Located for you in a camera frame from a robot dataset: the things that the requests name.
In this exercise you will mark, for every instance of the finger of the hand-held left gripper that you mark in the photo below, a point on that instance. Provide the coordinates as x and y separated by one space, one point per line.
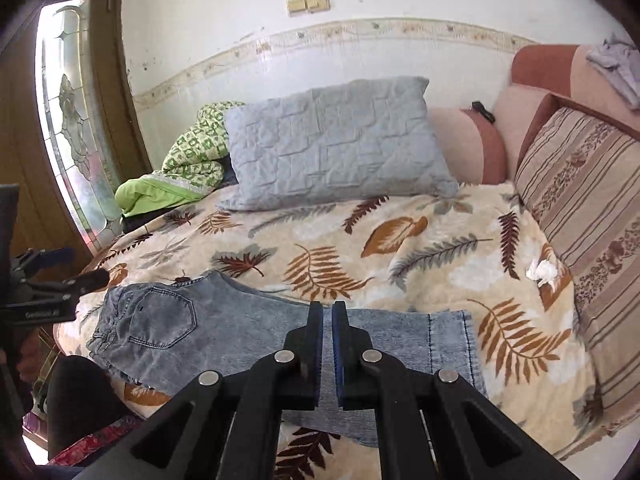
75 282
57 256

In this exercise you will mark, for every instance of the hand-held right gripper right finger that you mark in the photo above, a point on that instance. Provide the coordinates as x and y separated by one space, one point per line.
339 350

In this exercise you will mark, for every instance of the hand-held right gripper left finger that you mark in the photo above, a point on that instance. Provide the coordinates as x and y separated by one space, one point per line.
319 345

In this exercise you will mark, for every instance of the grey-blue denim pants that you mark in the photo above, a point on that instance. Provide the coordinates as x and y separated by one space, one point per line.
150 320

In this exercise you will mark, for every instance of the person's dark clothing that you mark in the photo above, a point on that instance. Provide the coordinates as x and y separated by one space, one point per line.
80 400

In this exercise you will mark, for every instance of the leaf print blanket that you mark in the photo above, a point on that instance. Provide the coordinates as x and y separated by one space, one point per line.
425 270

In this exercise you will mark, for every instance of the red patterned cloth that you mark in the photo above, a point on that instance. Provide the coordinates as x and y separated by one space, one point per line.
95 442

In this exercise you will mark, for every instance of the wooden stained glass door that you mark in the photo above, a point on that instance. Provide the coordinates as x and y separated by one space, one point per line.
75 110

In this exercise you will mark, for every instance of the green patterned quilt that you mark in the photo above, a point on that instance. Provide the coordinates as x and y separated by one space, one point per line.
200 145

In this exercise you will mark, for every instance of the grey quilted pillow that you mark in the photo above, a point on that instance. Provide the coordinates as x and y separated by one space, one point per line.
330 145

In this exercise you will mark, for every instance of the crumpled white tissue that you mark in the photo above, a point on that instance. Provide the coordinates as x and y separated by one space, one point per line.
542 271

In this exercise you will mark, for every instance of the small black object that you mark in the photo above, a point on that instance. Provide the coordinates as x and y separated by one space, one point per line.
482 111

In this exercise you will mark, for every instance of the striped sofa cushion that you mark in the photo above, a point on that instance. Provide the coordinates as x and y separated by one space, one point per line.
580 175

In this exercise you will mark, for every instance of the pink sofa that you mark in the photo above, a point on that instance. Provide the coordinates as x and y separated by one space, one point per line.
530 65

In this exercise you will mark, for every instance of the grey cloth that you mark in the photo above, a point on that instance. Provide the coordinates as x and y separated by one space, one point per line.
615 60

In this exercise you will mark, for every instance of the beige light switch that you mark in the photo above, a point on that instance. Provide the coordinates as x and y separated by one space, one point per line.
307 4

